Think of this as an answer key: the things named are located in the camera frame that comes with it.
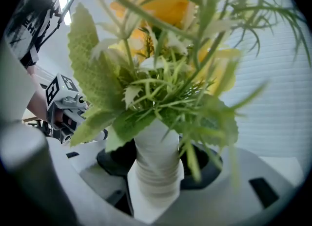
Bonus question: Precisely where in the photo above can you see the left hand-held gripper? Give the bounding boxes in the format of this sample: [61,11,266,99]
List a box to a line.
[45,73,89,144]

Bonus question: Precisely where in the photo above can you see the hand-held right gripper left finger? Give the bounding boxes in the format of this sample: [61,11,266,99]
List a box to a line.
[46,137,152,226]

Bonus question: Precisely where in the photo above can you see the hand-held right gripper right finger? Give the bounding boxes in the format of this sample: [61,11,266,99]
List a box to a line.
[156,144,304,226]

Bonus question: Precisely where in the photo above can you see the yellow flowers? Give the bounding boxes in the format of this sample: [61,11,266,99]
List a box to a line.
[68,0,312,223]

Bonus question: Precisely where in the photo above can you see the person's left forearm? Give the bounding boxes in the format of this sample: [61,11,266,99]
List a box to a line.
[25,68,49,123]

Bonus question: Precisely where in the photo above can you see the person's black printed t-shirt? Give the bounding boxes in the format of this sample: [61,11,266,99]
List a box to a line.
[4,0,61,69]

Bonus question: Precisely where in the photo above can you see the white window blinds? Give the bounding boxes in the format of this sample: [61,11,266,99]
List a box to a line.
[218,18,312,159]

